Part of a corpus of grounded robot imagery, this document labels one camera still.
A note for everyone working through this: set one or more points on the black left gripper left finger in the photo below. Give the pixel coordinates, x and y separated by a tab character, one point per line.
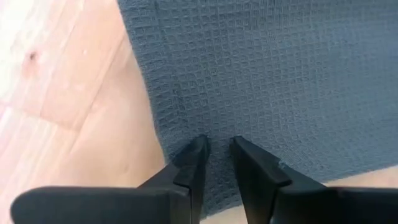
194	168

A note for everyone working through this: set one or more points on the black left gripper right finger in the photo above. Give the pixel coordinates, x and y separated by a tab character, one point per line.
258	180

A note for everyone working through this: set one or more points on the grey waffle-weave towel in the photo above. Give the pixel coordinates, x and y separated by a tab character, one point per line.
264	77

